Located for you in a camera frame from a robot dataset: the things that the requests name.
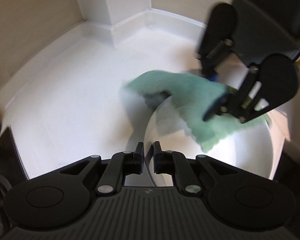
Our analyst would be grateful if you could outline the white ceramic bowl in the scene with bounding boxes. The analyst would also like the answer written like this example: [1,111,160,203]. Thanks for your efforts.
[124,93,286,188]

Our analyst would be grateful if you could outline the green microfibre cloth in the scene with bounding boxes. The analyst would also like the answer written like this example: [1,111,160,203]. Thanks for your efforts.
[125,70,270,153]

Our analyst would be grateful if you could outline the black glass stove top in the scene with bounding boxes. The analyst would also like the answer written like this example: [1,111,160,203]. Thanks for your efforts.
[0,127,28,186]

